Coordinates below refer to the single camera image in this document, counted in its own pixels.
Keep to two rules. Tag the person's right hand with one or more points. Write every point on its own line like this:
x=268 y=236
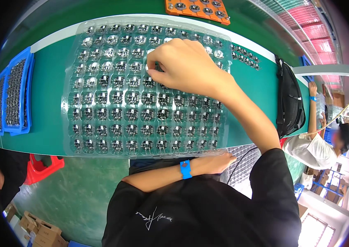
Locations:
x=190 y=68

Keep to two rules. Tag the person's left hand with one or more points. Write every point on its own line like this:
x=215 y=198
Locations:
x=213 y=163

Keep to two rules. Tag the person's left fingers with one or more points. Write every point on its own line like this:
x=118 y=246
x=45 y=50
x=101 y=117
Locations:
x=227 y=159

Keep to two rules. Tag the small black electronic part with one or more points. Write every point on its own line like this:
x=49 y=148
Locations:
x=158 y=68

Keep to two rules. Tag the stack of clear empty trays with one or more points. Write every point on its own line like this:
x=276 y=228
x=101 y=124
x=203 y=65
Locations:
x=244 y=166

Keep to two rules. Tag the blue wrist band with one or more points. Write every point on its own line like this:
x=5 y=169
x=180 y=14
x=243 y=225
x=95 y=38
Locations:
x=186 y=169

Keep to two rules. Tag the person's body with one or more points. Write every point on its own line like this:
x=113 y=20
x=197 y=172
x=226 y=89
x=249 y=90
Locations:
x=199 y=213

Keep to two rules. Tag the blue plastic crate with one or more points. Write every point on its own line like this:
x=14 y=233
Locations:
x=299 y=191

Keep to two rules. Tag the black fabric bag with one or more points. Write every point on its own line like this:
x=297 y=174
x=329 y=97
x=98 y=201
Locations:
x=290 y=102

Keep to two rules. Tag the row of loose black parts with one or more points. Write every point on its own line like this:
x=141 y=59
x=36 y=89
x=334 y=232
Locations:
x=246 y=57

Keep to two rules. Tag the blue metal cart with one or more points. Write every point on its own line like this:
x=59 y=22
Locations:
x=329 y=185

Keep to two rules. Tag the array of black electronic components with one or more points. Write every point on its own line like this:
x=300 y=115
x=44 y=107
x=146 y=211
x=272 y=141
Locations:
x=115 y=114

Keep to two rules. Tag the blue plastic tray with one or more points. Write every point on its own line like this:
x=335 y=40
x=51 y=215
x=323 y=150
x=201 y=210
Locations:
x=306 y=68

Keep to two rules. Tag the clear plastic blister tray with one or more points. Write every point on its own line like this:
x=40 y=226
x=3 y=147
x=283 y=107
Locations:
x=109 y=92

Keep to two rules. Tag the orange tray with round parts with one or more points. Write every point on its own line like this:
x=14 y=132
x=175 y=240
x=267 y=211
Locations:
x=197 y=9

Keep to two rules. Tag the metal rack with pink sheets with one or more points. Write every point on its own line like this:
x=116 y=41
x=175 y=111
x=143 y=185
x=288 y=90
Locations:
x=307 y=27

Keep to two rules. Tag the red plastic stool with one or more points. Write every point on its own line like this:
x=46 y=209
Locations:
x=40 y=168

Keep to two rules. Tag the heap of cardboard boxes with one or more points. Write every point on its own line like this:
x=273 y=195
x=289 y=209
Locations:
x=38 y=230

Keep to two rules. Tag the stack of blue component trays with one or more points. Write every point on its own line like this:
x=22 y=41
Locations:
x=12 y=92

